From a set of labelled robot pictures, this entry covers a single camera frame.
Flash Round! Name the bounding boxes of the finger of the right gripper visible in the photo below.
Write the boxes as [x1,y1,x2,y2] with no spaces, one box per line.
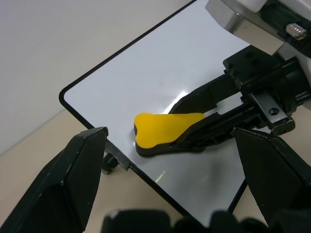
[169,102,268,153]
[168,73,242,114]

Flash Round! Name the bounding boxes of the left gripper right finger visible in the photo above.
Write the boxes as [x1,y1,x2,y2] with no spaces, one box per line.
[233,127,311,226]

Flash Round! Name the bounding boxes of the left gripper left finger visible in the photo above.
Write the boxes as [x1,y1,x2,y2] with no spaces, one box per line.
[0,126,109,233]

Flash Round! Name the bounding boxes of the yellow and black eraser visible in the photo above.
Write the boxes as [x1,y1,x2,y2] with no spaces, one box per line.
[133,112,207,157]

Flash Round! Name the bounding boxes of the black-framed whiteboard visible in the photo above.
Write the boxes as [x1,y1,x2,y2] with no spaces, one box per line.
[59,0,253,219]

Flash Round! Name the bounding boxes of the small metal whiteboard clip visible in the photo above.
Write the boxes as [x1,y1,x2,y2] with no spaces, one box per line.
[103,142,132,174]

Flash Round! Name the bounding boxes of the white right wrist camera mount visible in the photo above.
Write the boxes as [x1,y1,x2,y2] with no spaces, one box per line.
[205,0,311,81]

